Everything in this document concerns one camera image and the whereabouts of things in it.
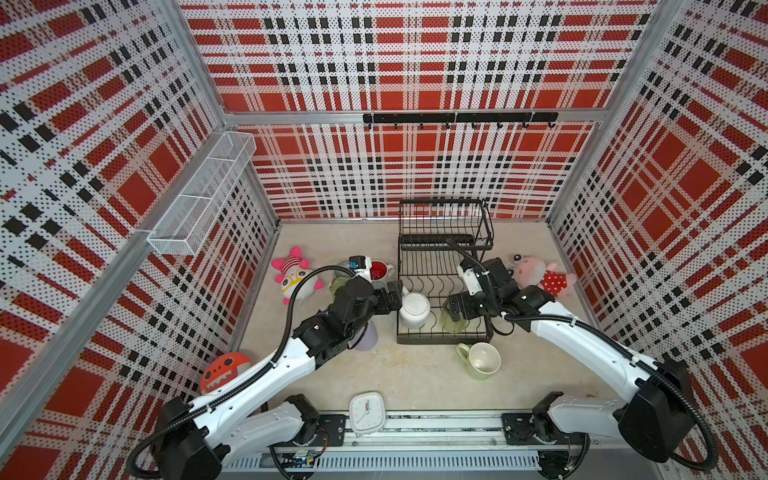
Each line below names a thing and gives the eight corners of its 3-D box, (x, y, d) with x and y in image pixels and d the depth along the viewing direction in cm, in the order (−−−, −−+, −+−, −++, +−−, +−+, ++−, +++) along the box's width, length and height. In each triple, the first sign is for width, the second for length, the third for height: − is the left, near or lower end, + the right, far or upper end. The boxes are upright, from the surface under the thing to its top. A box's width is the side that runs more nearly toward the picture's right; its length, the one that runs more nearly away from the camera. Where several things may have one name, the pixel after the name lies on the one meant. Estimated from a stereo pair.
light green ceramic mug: (458, 383, 83) (463, 372, 75) (454, 355, 88) (459, 342, 80) (495, 383, 83) (504, 372, 75) (489, 355, 88) (497, 342, 80)
